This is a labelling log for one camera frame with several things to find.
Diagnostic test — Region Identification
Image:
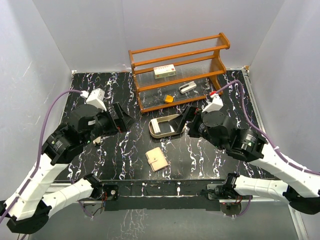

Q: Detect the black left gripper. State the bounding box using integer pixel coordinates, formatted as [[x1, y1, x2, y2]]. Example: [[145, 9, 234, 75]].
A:
[[82, 101, 136, 146]]

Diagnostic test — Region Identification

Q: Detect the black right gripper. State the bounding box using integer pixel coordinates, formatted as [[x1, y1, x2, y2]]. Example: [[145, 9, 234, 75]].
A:
[[169, 105, 226, 151]]

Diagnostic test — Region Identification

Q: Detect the stack of cards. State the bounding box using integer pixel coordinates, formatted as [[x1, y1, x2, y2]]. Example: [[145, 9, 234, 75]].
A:
[[150, 118, 161, 135]]

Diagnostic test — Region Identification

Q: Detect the beige oval tray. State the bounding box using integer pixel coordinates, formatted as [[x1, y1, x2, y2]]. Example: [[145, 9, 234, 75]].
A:
[[148, 114, 187, 139]]

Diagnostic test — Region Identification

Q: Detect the cream leather card holder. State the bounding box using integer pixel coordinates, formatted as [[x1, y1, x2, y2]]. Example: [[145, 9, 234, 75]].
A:
[[145, 147, 169, 172]]

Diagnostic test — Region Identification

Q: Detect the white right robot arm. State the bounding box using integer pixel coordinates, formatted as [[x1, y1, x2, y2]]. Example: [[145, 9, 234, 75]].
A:
[[169, 96, 320, 215]]

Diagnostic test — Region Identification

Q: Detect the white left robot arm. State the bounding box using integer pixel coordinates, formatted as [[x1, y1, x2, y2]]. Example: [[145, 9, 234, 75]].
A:
[[0, 88, 135, 235]]

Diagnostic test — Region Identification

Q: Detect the card with black stripe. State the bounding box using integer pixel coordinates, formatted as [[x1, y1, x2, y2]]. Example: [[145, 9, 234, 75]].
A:
[[158, 121, 175, 134]]

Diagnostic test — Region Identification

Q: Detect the yellow tape measure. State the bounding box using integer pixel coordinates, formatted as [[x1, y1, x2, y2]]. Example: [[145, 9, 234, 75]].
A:
[[163, 94, 175, 104]]

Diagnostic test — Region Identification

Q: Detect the white stapler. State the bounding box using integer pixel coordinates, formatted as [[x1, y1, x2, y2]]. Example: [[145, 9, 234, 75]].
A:
[[178, 81, 197, 94]]

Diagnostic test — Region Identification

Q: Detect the orange wooden shelf rack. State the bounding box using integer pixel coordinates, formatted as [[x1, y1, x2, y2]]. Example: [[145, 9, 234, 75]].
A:
[[128, 32, 231, 113]]

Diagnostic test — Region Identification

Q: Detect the white red paper box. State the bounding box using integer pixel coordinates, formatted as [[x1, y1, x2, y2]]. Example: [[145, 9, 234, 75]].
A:
[[153, 64, 176, 79]]

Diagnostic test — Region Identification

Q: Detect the black front base bar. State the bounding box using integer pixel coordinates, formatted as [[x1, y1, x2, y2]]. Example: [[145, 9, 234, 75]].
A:
[[74, 179, 251, 212]]

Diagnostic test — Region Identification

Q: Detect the aluminium frame rail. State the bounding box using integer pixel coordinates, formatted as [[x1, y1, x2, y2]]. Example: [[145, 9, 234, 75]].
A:
[[17, 66, 310, 240]]

